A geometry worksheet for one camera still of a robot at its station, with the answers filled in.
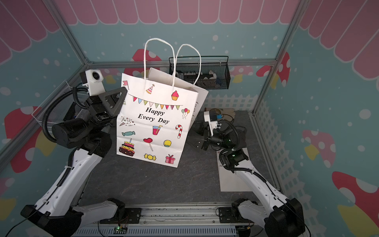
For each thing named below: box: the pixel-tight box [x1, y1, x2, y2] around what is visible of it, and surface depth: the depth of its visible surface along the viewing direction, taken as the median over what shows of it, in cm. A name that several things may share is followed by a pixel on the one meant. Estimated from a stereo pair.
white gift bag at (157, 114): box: [115, 67, 209, 168], surface depth 43 cm
